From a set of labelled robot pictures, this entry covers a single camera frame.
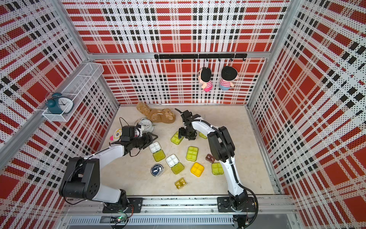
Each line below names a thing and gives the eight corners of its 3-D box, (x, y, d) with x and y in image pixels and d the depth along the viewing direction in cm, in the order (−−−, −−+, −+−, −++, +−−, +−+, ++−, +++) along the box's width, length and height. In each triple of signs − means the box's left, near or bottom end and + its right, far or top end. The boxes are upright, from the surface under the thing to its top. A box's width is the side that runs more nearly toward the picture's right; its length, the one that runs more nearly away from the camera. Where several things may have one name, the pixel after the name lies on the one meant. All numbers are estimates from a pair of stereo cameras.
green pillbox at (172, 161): (176, 176, 86) (175, 174, 83) (165, 161, 91) (164, 159, 89) (184, 168, 88) (184, 166, 86) (173, 155, 94) (173, 152, 92)
